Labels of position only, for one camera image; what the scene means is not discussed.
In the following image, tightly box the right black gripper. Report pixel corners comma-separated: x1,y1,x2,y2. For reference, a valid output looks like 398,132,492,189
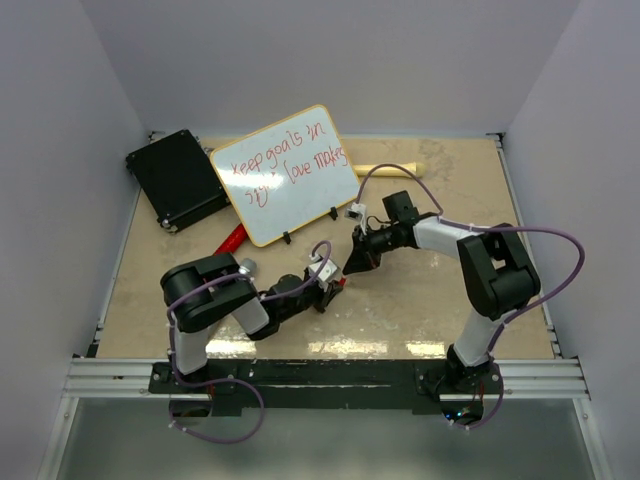
343,224,400,276

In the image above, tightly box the yellow framed whiteboard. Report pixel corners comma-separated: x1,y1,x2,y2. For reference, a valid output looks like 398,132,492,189
209,105,360,247

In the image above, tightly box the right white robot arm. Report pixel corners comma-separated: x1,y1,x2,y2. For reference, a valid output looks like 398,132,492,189
343,191,541,393

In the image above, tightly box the silver toy microphone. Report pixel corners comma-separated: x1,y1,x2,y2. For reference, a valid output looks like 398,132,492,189
238,258,257,277

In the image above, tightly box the red glitter toy microphone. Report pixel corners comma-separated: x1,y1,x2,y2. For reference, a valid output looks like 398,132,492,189
214,224,248,255

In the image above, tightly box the cream toy microphone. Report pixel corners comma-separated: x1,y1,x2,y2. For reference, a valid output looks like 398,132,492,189
353,162,426,178

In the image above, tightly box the black carrying case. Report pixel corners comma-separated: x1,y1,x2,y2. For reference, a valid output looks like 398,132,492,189
125,129,230,232

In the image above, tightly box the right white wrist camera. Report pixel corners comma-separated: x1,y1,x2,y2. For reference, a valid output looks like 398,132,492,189
345,202,367,233

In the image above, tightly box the wire whiteboard stand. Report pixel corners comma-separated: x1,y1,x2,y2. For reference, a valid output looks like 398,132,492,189
282,206,338,245

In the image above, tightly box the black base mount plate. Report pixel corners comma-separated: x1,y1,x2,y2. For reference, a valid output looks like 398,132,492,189
149,359,493,424

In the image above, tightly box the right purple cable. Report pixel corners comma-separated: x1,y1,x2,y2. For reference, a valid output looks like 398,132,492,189
357,163,586,431

